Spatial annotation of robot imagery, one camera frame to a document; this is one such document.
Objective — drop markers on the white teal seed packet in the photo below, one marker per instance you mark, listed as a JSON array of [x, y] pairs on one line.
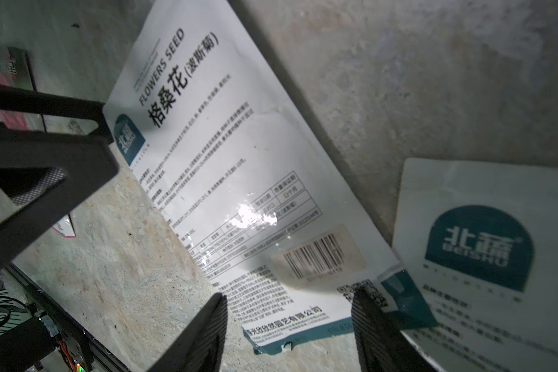
[[480, 240]]

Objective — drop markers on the black front rail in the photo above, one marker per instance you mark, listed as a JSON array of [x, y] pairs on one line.
[[80, 348]]

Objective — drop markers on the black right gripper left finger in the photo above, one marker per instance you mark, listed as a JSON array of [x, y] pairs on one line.
[[200, 346]]

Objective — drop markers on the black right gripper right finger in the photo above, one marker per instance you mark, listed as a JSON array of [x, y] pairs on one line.
[[380, 344]]

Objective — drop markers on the white back seed packet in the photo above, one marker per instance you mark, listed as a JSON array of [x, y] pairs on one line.
[[230, 163]]

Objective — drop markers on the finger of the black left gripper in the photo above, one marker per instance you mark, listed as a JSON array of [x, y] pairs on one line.
[[53, 173]]

